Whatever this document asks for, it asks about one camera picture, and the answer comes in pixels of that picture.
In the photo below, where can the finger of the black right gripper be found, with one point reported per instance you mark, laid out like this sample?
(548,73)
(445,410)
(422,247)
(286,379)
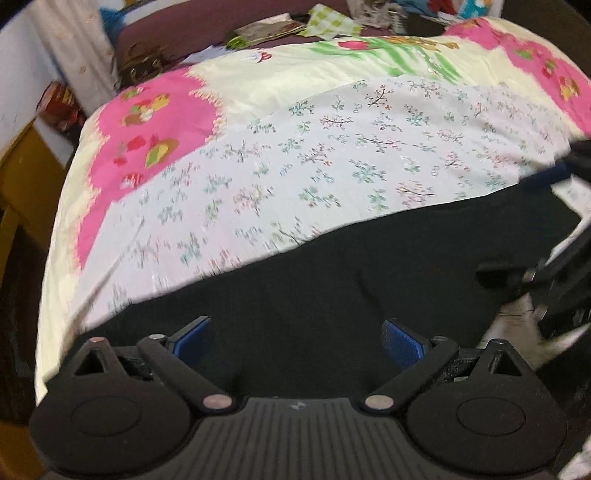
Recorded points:
(547,177)
(566,270)

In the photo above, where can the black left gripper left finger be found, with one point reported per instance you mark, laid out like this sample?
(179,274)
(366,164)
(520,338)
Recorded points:
(171,359)

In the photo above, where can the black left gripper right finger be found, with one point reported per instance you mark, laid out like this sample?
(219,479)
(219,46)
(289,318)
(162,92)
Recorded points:
(422,360)

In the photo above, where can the black pants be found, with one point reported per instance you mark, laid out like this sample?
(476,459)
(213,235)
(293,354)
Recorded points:
(307,323)

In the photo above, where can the white floral bed sheet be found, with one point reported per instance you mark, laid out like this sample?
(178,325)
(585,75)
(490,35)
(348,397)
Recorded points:
(361,151)

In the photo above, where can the pink cream patterned blanket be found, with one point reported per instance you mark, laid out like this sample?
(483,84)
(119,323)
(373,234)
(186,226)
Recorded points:
(147,128)

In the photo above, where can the yellow wooden bedside shelf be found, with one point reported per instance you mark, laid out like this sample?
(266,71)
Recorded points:
(31,183)

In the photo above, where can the green checked cloth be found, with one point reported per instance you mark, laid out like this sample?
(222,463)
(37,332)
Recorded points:
(327,23)

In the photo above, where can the red printed bag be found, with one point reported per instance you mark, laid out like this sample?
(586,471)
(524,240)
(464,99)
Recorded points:
(60,110)

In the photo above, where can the cream curtain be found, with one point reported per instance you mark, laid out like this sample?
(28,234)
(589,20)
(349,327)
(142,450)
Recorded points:
(73,34)

